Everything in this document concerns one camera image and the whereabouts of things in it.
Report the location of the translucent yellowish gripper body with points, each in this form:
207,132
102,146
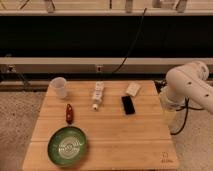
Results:
169,112

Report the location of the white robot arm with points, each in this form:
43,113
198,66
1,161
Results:
186,81

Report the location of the black smartphone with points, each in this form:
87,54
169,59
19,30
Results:
128,105

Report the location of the wooden cutting board table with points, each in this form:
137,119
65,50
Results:
116,141

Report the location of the white rectangular block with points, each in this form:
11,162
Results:
133,89

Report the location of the white tube with cap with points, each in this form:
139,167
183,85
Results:
97,94

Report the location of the translucent white plastic cup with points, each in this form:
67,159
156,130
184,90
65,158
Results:
58,84

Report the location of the green frying pan red handle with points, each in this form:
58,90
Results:
67,145

